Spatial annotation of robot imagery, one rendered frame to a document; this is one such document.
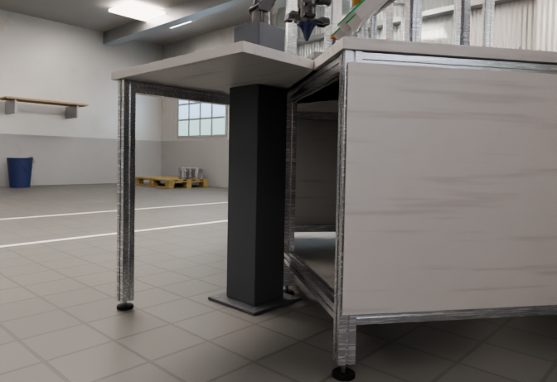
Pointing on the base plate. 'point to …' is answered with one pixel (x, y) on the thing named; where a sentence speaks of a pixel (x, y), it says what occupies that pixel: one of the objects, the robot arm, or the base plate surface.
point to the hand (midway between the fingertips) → (307, 32)
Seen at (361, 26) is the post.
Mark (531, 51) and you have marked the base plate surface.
